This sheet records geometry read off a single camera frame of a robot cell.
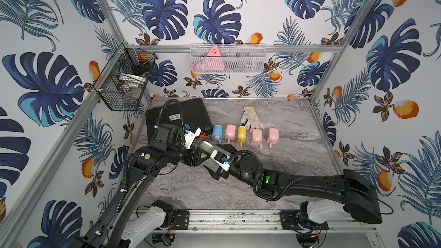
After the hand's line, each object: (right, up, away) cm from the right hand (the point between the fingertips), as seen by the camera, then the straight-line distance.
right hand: (213, 152), depth 70 cm
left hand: (-3, +1, -2) cm, 4 cm away
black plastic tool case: (-15, +17, +37) cm, 44 cm away
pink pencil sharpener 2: (+23, +3, +25) cm, 34 cm away
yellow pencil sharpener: (+15, +4, +25) cm, 30 cm away
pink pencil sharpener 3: (+32, +3, +25) cm, 41 cm away
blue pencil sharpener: (+1, +5, +26) cm, 26 cm away
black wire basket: (-45, +30, +14) cm, 56 cm away
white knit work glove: (+23, +12, +37) cm, 45 cm away
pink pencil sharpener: (+9, +6, +26) cm, 28 cm away
